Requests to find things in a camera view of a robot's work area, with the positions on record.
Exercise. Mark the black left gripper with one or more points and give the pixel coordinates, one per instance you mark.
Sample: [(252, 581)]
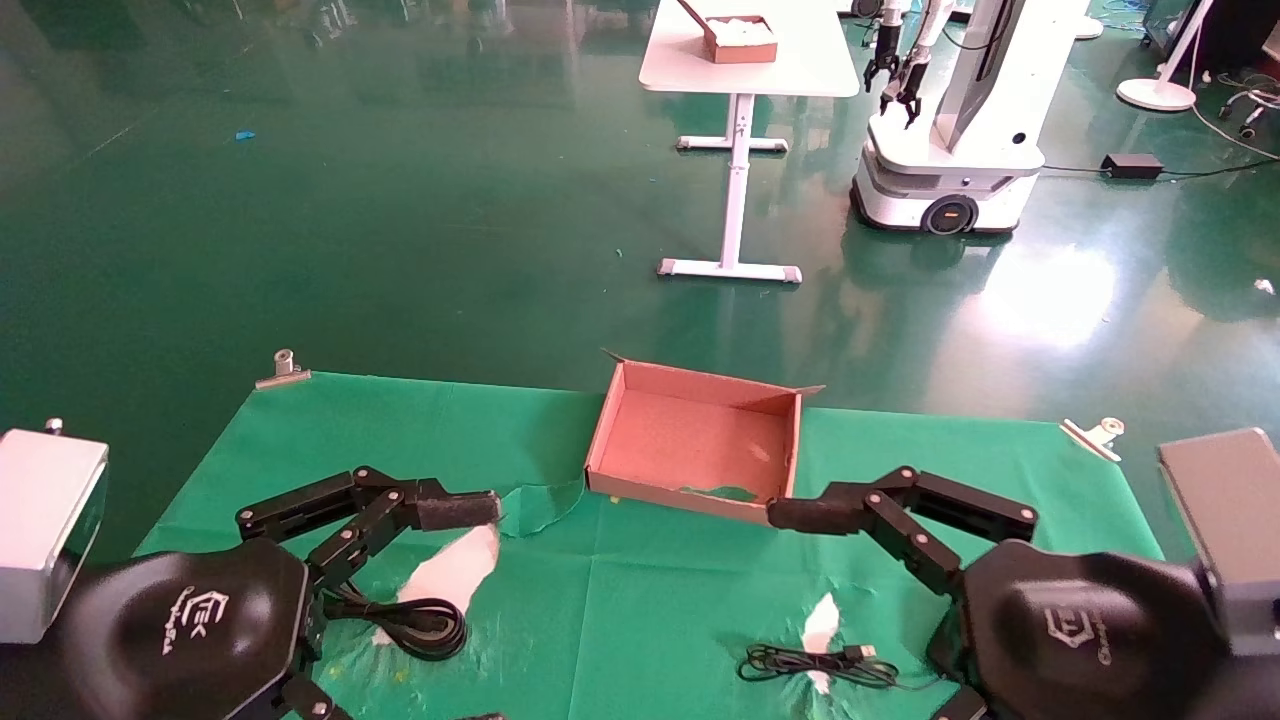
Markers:
[(190, 630)]

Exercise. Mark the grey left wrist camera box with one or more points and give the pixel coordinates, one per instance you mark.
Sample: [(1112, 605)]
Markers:
[(45, 530)]

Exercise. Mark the white height-adjustable table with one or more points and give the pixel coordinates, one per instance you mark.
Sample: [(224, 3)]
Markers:
[(790, 70)]

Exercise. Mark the white packing filler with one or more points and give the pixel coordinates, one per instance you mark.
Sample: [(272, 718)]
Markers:
[(742, 28)]

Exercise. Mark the green table cloth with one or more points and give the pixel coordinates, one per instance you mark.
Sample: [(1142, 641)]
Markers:
[(650, 600)]

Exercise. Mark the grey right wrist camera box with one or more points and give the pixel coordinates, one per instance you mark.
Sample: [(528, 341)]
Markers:
[(1235, 530)]

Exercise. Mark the black power adapter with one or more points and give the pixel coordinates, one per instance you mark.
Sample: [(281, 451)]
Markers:
[(1132, 166)]

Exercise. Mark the large open cardboard box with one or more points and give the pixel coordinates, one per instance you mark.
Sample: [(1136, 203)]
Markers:
[(690, 440)]

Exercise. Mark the white wheeled robot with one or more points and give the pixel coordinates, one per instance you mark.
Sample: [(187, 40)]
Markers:
[(960, 150)]

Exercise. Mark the white robot arm black gripper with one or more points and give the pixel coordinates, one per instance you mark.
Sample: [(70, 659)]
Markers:
[(882, 55), (912, 85)]

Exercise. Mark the small cardboard box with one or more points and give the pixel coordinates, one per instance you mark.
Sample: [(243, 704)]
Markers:
[(740, 50)]

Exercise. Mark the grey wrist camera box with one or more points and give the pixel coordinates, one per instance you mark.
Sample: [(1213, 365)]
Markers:
[(45, 530), (1235, 530)]

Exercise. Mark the white round stand base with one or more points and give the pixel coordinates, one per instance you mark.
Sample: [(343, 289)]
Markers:
[(1089, 27)]

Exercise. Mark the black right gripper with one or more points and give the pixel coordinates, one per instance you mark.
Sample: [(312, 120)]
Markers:
[(1090, 640)]

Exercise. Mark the metal binder clip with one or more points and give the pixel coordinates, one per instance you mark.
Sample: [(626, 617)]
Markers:
[(283, 372), (1095, 437)]

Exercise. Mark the white floor stand with pole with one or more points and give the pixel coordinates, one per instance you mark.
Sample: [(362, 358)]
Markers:
[(1157, 95)]

